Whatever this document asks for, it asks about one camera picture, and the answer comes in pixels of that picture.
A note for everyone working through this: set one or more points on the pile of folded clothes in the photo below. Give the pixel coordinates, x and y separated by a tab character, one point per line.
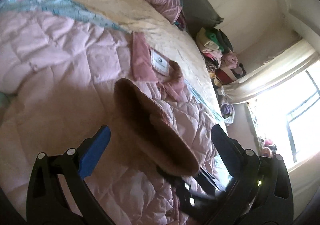
220	59

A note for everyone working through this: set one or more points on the Hello Kitty blue blanket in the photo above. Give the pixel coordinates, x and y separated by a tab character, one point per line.
65	8

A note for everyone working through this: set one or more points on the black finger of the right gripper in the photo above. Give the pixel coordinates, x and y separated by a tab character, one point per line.
199	206

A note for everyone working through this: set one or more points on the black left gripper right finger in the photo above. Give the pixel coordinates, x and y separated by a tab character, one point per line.
260	191

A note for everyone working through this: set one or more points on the cream bed sheet mattress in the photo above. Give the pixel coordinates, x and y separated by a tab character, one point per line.
137	15

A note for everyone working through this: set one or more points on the pink quilted jacket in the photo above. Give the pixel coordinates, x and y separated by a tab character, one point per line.
66	79

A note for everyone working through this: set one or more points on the cream window curtain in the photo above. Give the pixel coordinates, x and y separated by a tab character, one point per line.
283	67

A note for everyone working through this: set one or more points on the grey bed headboard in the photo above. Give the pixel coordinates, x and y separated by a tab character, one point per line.
199	14

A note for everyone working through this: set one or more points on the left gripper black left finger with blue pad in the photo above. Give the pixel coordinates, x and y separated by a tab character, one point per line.
57	192

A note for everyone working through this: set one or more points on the purple cloth in plastic bag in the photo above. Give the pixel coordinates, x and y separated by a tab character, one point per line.
227	110

